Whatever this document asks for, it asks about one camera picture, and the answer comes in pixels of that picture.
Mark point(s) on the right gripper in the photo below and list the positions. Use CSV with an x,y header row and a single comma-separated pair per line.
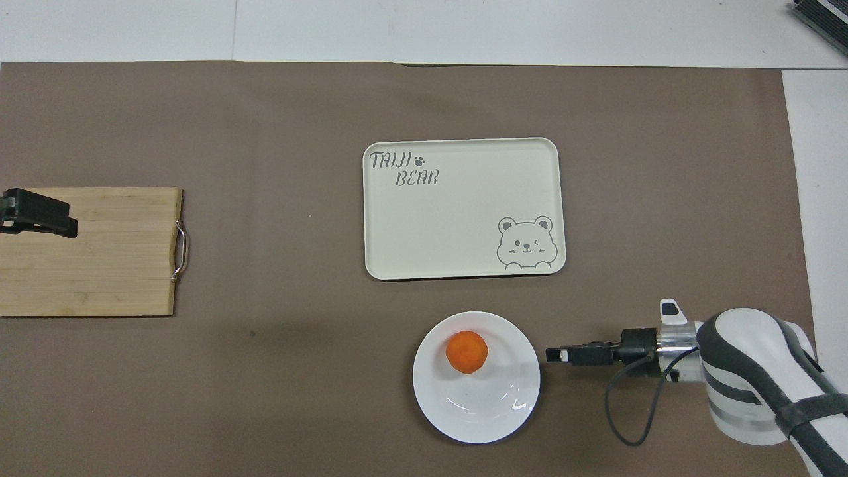
x,y
638,344

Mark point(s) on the white round plate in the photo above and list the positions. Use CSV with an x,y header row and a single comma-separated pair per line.
x,y
487,411

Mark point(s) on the black stand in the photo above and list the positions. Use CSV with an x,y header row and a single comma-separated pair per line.
x,y
825,16

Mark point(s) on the cream tray with bear print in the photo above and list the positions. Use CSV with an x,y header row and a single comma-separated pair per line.
x,y
457,218

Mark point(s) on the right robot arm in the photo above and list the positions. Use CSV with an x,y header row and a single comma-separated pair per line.
x,y
748,358

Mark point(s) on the orange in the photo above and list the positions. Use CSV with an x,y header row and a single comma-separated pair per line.
x,y
467,352

